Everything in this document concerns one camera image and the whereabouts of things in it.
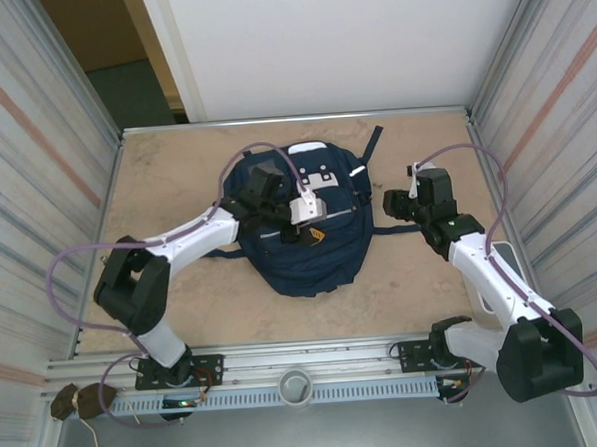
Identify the navy blue backpack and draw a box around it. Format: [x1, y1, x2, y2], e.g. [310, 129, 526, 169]
[197, 124, 428, 304]

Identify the grey round cup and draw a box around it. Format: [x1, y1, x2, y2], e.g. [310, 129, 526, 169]
[277, 366, 316, 410]

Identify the small circuit board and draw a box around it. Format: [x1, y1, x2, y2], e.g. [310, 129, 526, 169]
[435, 374, 473, 405]
[159, 395, 209, 411]

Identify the brown wooden door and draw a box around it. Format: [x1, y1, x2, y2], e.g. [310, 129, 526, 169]
[38, 0, 184, 119]

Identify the brown cloth bundle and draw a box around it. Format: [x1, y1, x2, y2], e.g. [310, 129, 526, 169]
[49, 380, 120, 423]

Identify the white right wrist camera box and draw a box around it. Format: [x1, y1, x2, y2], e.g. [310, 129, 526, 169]
[404, 159, 442, 200]

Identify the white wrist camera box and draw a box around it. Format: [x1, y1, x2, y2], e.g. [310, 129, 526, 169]
[404, 159, 442, 200]
[286, 180, 329, 226]

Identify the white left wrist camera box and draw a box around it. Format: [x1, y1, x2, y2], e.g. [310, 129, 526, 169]
[286, 180, 329, 226]

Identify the aluminium table edge rail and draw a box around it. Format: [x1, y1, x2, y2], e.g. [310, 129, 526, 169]
[120, 104, 474, 139]

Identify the aluminium mounting rail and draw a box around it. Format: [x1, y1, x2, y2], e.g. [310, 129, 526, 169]
[43, 324, 585, 398]

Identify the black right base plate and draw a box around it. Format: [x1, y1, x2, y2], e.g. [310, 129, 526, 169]
[396, 336, 489, 375]

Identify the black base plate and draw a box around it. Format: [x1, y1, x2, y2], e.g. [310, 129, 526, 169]
[133, 353, 226, 392]
[396, 336, 489, 375]

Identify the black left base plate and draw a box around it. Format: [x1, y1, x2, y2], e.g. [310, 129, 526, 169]
[133, 353, 226, 392]

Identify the slotted grey cable duct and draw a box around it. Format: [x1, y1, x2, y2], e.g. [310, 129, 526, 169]
[108, 378, 442, 416]

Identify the white door frame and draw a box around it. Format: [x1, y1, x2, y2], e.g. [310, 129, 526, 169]
[139, 0, 209, 126]

